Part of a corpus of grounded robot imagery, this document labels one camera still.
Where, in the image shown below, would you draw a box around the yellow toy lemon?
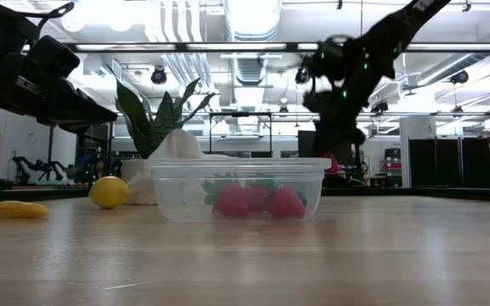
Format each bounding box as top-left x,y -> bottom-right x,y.
88,175 -> 130,210

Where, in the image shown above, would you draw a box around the white crumpled cloth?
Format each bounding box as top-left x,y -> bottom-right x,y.
126,128 -> 229,206

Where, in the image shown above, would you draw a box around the yellow toy banana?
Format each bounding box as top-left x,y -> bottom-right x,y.
0,200 -> 49,219

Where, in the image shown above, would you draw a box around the black background rig frame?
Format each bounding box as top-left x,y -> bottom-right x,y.
208,111 -> 274,159

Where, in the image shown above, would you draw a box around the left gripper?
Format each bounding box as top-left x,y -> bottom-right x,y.
0,53 -> 118,133

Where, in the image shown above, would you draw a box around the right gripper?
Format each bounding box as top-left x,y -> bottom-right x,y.
304,36 -> 372,156

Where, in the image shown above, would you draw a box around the black overhead light bar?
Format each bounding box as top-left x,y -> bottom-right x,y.
68,41 -> 490,54

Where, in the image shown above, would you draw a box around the black ceiling spotlight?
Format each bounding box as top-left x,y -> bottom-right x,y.
370,99 -> 390,116
294,63 -> 314,86

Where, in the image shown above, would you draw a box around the black partition panels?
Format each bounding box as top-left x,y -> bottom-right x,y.
408,136 -> 490,190

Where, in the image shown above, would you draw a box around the clear plastic tupperware container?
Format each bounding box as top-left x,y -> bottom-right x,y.
145,156 -> 333,224

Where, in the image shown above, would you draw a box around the silver ventilation duct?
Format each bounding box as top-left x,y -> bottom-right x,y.
222,0 -> 283,86

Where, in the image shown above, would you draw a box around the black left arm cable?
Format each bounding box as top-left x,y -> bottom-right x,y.
23,1 -> 76,19

